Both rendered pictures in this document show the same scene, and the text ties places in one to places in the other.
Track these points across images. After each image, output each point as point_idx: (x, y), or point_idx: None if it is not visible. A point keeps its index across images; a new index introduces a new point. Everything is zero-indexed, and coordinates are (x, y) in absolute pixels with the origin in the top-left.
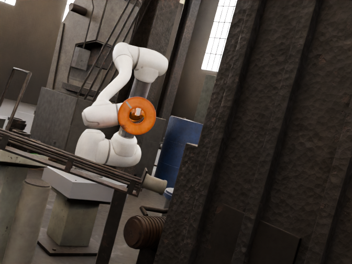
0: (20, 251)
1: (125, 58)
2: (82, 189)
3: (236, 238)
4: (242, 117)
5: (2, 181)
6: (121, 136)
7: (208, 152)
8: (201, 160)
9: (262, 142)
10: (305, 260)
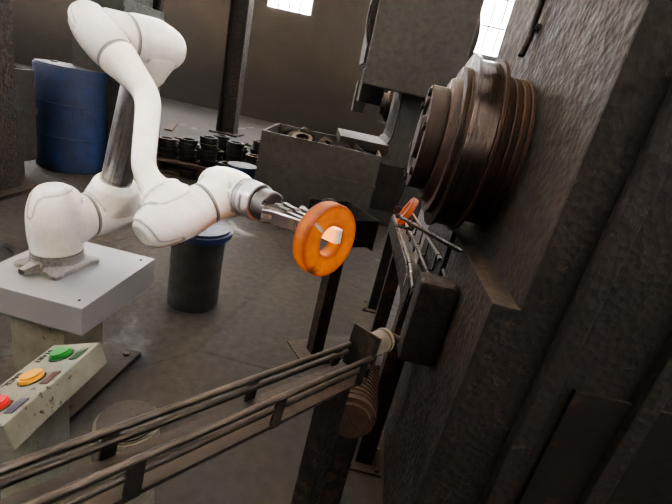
0: None
1: (129, 52)
2: (97, 309)
3: (609, 432)
4: (631, 268)
5: (24, 455)
6: (114, 187)
7: (569, 329)
8: (533, 332)
9: (669, 309)
10: None
